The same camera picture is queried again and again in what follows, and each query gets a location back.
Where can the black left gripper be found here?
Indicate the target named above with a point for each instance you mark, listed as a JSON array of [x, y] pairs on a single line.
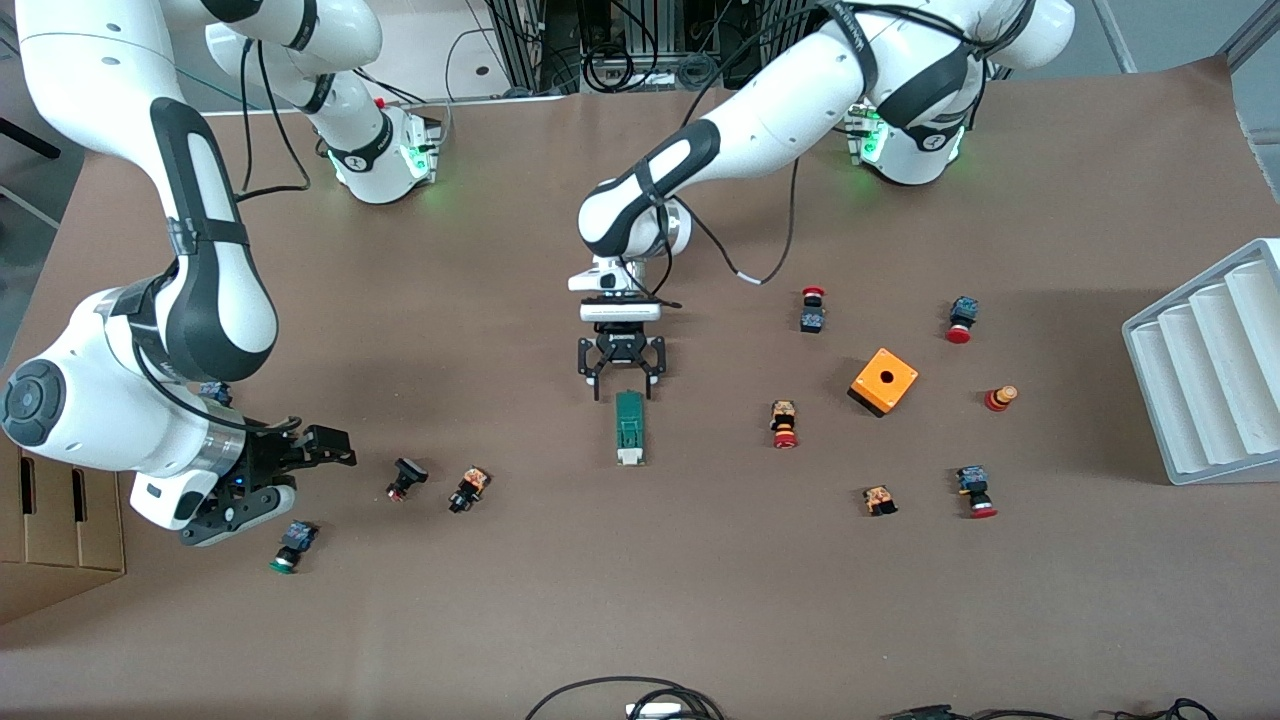
[[621, 347]]

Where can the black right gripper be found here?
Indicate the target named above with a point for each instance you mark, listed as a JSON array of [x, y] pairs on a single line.
[[268, 456]]

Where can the green load switch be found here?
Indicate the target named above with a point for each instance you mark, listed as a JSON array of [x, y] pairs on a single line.
[[630, 430]]

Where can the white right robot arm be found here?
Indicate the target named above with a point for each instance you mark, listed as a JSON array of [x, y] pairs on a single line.
[[100, 60]]

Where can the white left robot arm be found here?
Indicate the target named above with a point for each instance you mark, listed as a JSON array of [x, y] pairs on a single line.
[[780, 110]]

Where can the black rectangular push button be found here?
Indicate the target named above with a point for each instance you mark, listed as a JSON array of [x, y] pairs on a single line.
[[408, 470]]

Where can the green mushroom push button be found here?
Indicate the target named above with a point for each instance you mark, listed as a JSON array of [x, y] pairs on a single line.
[[297, 538], [215, 392]]

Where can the red stop button orange base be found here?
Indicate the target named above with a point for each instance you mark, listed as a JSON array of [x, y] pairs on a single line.
[[784, 430]]

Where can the red button black base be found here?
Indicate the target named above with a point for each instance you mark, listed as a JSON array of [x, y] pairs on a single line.
[[812, 320]]

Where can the small orange contact block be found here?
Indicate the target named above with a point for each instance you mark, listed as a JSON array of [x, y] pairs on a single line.
[[880, 498]]

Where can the brown cardboard box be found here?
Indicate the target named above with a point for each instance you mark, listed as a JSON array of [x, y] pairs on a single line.
[[60, 560]]

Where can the white plug adapter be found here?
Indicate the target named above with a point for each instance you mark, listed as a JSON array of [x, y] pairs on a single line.
[[655, 711]]

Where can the red mushroom button blue base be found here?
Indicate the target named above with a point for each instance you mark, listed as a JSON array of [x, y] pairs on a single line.
[[963, 312], [975, 485]]

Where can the small red yellow button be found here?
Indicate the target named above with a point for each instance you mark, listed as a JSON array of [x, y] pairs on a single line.
[[998, 400]]

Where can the black rod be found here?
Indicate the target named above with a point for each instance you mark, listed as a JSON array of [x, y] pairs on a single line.
[[25, 135]]

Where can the grey white ribbed tray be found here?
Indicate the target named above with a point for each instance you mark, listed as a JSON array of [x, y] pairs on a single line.
[[1200, 370]]

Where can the black selector switch orange base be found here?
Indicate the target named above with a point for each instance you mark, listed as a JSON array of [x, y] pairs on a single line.
[[470, 485]]

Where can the orange button enclosure box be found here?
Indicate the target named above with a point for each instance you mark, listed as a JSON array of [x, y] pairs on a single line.
[[900, 385]]

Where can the grey metal frame bar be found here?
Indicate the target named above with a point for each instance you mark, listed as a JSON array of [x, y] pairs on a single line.
[[1255, 30], [1115, 35]]

